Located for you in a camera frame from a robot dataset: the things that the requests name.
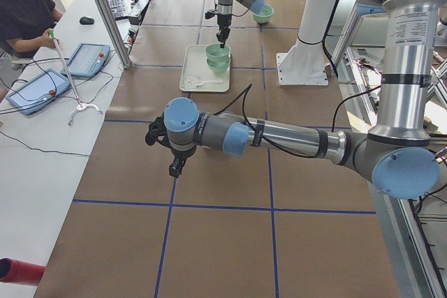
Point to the aluminium frame post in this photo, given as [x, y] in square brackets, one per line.
[113, 33]

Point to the red cylinder object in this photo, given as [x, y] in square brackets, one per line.
[20, 272]

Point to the white bear tray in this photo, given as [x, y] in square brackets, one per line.
[195, 69]

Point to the green bowl with ice cubes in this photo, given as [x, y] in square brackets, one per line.
[264, 15]

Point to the seated person black shirt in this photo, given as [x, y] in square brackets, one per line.
[25, 25]

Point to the green bowl on tray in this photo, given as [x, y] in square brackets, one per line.
[218, 66]

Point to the black keyboard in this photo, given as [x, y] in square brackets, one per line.
[118, 9]

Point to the near blue teach pendant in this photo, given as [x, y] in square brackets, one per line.
[38, 92]

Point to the black computer mouse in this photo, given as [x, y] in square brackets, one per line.
[85, 20]

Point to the far blue teach pendant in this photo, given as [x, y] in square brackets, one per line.
[87, 59]

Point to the white plastic spoon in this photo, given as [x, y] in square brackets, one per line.
[205, 83]

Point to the reacher grabber stick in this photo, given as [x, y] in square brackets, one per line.
[81, 106]

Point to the white camera stand column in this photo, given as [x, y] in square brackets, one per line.
[304, 63]

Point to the blue teach pendant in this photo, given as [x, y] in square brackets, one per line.
[38, 92]
[87, 59]

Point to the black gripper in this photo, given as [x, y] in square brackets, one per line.
[181, 154]
[222, 21]

